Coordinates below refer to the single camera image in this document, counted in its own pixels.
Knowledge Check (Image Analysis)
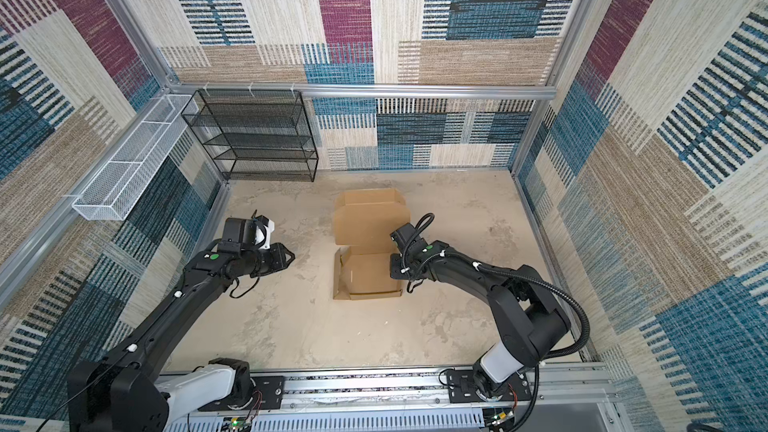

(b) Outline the brown cardboard box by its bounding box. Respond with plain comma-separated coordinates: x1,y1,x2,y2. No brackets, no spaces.
332,188,411,301

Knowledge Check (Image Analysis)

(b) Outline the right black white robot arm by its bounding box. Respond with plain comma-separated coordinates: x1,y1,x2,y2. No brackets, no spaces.
390,214,591,401

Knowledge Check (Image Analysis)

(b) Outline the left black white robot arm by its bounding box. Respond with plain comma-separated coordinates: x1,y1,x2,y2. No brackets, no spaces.
67,215,295,431

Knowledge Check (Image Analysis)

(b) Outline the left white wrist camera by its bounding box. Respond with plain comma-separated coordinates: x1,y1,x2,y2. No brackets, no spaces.
253,215,275,250

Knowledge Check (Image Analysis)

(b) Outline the black wire shelf rack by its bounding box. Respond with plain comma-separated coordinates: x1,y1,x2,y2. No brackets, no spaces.
181,89,319,182

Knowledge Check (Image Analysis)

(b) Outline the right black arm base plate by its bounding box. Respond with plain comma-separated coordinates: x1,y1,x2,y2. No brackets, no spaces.
438,367,533,403

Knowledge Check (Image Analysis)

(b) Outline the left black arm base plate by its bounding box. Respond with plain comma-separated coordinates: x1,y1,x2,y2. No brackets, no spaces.
198,375,286,412

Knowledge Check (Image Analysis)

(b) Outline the white wire mesh basket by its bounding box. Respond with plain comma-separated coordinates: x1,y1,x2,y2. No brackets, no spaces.
72,94,191,221

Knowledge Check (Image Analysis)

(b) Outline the right black corrugated cable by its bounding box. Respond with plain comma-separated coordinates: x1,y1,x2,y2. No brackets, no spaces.
473,260,592,432

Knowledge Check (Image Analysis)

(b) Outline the aluminium front rail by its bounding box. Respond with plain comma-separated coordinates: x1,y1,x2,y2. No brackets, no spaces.
162,362,632,431

